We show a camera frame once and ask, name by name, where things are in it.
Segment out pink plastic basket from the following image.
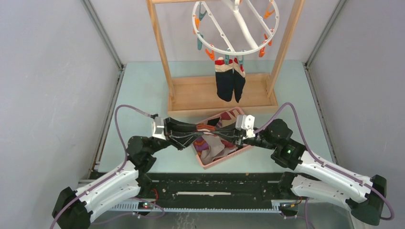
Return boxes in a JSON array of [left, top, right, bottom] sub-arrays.
[[192, 107, 252, 169]]

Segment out purple striped sock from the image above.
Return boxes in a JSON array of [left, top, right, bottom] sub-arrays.
[[193, 137, 210, 157]]

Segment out navy santa sock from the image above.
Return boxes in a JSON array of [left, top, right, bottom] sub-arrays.
[[214, 57, 234, 102], [233, 57, 246, 103]]

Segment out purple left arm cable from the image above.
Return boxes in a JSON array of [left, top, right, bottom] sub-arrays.
[[49, 104, 167, 229]]

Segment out teal clothespin holding sock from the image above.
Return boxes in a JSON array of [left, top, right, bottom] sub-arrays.
[[236, 54, 244, 65]]

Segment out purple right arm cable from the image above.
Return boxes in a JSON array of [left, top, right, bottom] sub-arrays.
[[253, 102, 395, 229]]

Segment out white round clip hanger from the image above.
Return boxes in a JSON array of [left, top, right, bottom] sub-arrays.
[[191, 0, 280, 57]]

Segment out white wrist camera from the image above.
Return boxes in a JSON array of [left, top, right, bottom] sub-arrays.
[[235, 114, 255, 139], [152, 116, 166, 140]]

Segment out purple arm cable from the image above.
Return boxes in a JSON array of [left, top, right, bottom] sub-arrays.
[[253, 102, 395, 229], [49, 104, 167, 229]]

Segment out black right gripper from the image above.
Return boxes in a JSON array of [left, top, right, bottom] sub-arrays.
[[211, 122, 277, 151]]

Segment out orange clothespin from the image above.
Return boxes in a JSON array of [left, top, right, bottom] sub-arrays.
[[193, 15, 200, 34], [205, 44, 215, 61]]

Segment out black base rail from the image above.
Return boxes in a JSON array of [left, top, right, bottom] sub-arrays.
[[121, 171, 304, 210]]

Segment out beige red striped sock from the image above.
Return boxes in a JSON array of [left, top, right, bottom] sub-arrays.
[[215, 109, 241, 128]]

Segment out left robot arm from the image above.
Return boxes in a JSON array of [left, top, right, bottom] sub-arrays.
[[51, 117, 209, 229]]

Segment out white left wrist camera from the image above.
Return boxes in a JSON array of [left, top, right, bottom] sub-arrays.
[[152, 116, 166, 140]]

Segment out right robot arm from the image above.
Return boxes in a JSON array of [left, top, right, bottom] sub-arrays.
[[213, 115, 387, 226]]

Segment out teal left clothespin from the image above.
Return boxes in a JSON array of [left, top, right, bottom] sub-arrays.
[[197, 33, 203, 51]]

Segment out orange cuffed grey sock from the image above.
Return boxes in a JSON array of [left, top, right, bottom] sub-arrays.
[[196, 124, 216, 132]]

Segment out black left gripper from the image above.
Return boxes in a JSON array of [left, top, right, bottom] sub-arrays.
[[147, 117, 203, 156]]

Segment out wooden hanger stand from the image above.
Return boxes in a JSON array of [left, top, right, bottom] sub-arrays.
[[146, 0, 305, 117]]

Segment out orange front clothespin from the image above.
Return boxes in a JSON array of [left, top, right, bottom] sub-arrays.
[[205, 44, 215, 61]]

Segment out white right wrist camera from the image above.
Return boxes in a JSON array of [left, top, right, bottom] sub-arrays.
[[235, 114, 255, 139]]

